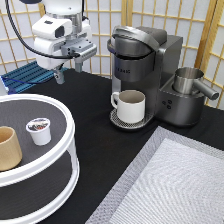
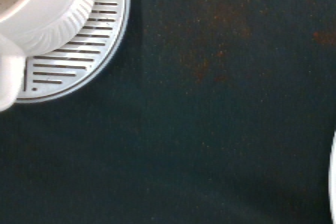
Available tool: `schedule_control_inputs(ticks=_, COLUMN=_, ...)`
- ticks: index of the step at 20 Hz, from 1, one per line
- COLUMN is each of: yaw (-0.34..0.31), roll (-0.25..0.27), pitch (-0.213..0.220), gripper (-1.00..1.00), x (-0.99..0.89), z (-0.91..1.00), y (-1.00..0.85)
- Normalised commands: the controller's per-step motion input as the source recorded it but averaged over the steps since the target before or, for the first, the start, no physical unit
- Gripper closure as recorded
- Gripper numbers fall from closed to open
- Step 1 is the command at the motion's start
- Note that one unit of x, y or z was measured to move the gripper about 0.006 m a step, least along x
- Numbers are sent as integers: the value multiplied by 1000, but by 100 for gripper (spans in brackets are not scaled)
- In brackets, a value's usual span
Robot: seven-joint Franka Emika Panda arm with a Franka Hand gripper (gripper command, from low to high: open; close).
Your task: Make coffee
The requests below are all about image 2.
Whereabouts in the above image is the white two-tier round shelf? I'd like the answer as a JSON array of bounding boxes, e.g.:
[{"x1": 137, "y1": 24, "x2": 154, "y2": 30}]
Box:
[{"x1": 328, "y1": 132, "x2": 336, "y2": 224}]

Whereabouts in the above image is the grey pod coffee machine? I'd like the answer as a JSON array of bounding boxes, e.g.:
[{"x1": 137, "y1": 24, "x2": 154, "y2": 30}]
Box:
[{"x1": 16, "y1": 0, "x2": 130, "y2": 104}]

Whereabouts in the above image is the white ceramic coffee mug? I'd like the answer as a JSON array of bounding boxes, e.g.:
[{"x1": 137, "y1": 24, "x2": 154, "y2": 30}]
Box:
[{"x1": 0, "y1": 0, "x2": 94, "y2": 111}]

